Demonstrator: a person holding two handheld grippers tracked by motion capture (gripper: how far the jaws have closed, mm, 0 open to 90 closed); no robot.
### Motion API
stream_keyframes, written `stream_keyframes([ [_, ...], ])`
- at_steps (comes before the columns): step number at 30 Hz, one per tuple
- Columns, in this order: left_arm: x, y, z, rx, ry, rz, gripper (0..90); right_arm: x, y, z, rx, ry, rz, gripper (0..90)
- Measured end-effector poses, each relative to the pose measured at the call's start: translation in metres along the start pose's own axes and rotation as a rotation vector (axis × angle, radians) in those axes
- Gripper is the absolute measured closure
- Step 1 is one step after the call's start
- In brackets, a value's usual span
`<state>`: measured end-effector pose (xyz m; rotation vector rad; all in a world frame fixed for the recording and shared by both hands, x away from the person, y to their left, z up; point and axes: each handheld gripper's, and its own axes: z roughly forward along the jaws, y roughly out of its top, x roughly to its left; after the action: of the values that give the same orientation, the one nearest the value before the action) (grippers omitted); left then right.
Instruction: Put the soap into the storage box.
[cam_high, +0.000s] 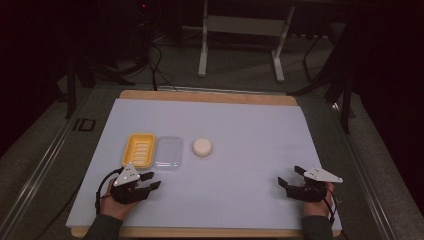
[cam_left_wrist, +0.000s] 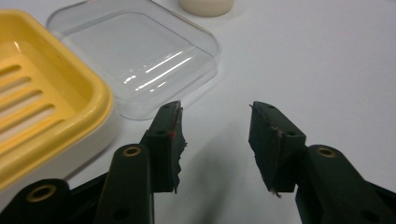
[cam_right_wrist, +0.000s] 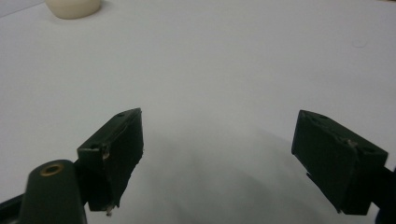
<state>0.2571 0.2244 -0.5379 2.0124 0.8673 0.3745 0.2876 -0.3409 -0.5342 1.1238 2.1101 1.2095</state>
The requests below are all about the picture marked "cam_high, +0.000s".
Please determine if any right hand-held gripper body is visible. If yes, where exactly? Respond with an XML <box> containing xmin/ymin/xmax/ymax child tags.
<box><xmin>285</xmin><ymin>165</ymin><xmax>344</xmax><ymax>203</ymax></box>

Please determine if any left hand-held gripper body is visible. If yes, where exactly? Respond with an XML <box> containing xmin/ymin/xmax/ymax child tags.
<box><xmin>109</xmin><ymin>162</ymin><xmax>152</xmax><ymax>205</ymax></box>

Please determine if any person's right hand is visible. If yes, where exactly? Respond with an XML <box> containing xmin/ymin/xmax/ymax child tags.
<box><xmin>302</xmin><ymin>181</ymin><xmax>336</xmax><ymax>218</ymax></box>

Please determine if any person's left hand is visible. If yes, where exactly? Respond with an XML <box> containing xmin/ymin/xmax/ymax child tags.
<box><xmin>99</xmin><ymin>181</ymin><xmax>142</xmax><ymax>222</ymax></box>

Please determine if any yellow soap dish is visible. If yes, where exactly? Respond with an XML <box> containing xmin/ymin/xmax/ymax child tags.
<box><xmin>121</xmin><ymin>133</ymin><xmax>157</xmax><ymax>170</ymax></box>

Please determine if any clear plastic lid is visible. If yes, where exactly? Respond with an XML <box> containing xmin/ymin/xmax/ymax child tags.
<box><xmin>153</xmin><ymin>135</ymin><xmax>184</xmax><ymax>172</ymax></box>

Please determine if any round white soap bar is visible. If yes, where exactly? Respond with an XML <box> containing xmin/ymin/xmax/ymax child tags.
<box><xmin>191</xmin><ymin>137</ymin><xmax>214</xmax><ymax>158</ymax></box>

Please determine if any white table mat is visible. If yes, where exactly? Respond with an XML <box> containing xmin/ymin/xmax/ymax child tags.
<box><xmin>65</xmin><ymin>98</ymin><xmax>344</xmax><ymax>232</ymax></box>

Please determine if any black metal stand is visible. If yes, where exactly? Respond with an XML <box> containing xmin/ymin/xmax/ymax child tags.
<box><xmin>287</xmin><ymin>23</ymin><xmax>356</xmax><ymax>135</ymax></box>

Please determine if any white work board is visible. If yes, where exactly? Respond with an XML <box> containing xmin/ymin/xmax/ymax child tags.
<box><xmin>70</xmin><ymin>89</ymin><xmax>343</xmax><ymax>239</ymax></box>

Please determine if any white metal stand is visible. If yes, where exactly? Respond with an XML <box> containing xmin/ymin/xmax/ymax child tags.
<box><xmin>197</xmin><ymin>0</ymin><xmax>297</xmax><ymax>84</ymax></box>

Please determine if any dark device with red light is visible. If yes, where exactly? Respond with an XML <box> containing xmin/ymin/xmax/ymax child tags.
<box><xmin>132</xmin><ymin>0</ymin><xmax>162</xmax><ymax>29</ymax></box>

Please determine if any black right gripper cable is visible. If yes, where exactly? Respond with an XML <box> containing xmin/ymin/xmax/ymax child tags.
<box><xmin>323</xmin><ymin>184</ymin><xmax>343</xmax><ymax>225</ymax></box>

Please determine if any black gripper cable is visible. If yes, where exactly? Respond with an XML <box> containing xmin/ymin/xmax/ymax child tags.
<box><xmin>94</xmin><ymin>167</ymin><xmax>125</xmax><ymax>216</ymax></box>
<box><xmin>323</xmin><ymin>184</ymin><xmax>343</xmax><ymax>225</ymax></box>

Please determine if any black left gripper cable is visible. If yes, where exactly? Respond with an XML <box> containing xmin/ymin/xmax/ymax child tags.
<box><xmin>94</xmin><ymin>167</ymin><xmax>125</xmax><ymax>216</ymax></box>

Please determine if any metal floor rail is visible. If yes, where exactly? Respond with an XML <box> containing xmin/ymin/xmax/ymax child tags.
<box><xmin>0</xmin><ymin>87</ymin><xmax>96</xmax><ymax>240</ymax></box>
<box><xmin>328</xmin><ymin>101</ymin><xmax>399</xmax><ymax>240</ymax></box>

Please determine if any black floor cable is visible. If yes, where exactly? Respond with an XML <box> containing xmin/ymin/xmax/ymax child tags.
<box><xmin>145</xmin><ymin>41</ymin><xmax>179</xmax><ymax>92</ymax></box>

